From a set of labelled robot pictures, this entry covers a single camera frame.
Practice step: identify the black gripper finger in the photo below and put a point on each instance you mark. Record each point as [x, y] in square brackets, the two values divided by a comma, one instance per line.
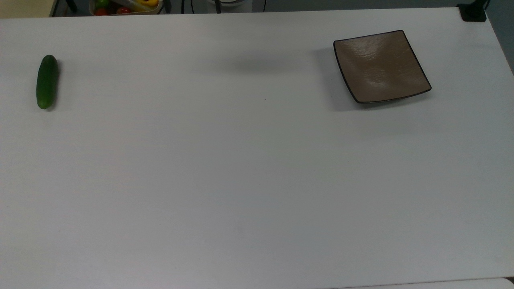
[219, 6]

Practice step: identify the green cucumber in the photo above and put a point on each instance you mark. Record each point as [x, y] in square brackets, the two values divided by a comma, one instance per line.
[47, 82]

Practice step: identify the square brown ceramic plate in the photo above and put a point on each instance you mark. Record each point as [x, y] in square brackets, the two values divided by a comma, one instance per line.
[381, 68]

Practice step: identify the tray of toy vegetables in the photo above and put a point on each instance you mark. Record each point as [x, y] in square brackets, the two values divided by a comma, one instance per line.
[124, 9]

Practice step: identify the black metal stand leg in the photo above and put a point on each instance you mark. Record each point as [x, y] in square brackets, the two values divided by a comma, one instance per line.
[71, 5]

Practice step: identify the black table clamp block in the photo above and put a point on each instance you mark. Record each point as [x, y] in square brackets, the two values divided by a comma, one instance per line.
[473, 14]

